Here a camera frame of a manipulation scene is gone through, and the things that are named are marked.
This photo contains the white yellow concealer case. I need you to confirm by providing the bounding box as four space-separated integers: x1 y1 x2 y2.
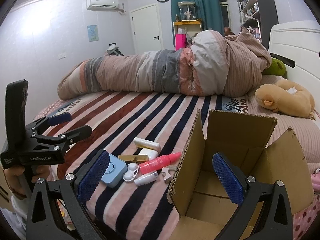
133 137 161 153

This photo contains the pink spray bottle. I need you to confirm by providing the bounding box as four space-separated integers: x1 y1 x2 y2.
139 152 181 174

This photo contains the clear tape dispenser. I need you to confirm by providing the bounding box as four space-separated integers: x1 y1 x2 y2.
161 165 176 184

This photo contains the person's left hand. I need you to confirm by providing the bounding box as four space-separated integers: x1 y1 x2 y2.
4 165 50 200

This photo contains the light blue square device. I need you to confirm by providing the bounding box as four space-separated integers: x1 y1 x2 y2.
101 154 127 188

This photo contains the white contact lens case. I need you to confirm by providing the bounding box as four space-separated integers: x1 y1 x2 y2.
123 163 139 183

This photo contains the cardboard box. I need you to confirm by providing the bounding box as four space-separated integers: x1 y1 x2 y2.
168 110 313 239

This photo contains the gold bar box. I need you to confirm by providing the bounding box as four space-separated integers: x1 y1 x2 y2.
118 154 149 163

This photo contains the small white tube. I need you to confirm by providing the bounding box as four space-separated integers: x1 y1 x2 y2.
134 171 158 186

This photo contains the striped fleece blanket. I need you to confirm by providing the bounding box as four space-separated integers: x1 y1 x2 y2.
34 90 261 240

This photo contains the white earbuds case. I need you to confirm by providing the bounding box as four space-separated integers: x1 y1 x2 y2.
138 148 159 160

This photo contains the tan plush toy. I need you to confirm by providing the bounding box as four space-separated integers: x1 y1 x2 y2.
255 79 315 119

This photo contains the rolled striped duvet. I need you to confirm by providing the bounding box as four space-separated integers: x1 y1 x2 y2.
57 28 272 100

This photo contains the green plush toy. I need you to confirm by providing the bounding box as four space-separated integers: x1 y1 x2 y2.
262 58 287 79

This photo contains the white door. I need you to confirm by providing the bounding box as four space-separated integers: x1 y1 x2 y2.
131 4 163 54

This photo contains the white air conditioner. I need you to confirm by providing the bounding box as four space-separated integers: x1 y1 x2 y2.
86 0 125 13

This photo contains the pink bag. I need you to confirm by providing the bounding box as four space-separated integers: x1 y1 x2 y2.
175 34 188 50

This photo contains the white bed headboard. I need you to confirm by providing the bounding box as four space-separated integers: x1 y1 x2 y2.
268 21 319 102

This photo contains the yellow shelf table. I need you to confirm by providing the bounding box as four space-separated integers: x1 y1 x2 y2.
172 20 202 45

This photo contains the glass display case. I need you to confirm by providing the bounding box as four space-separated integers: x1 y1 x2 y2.
178 1 197 22

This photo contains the bookshelf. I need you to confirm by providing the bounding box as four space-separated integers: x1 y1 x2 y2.
238 0 278 49

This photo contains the teal curtain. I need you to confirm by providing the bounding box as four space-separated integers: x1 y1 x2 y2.
171 0 224 35

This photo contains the white wall outlet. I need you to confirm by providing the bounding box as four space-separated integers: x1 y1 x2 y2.
58 53 67 60

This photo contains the blue wall poster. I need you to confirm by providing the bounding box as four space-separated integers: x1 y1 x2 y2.
87 25 99 42

